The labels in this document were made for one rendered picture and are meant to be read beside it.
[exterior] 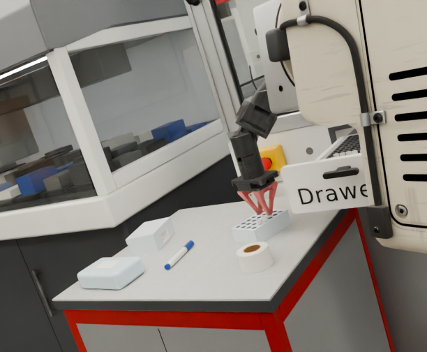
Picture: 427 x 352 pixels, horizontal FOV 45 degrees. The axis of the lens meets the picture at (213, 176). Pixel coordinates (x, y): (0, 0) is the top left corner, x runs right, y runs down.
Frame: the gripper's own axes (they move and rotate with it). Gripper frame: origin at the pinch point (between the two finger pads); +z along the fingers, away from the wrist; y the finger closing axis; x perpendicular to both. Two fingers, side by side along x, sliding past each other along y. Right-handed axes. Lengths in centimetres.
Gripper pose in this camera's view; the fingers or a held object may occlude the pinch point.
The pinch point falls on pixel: (264, 211)
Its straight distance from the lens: 124.1
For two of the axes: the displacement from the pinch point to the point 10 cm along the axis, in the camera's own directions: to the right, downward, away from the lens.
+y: -6.3, 0.2, 7.8
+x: -7.2, 3.6, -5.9
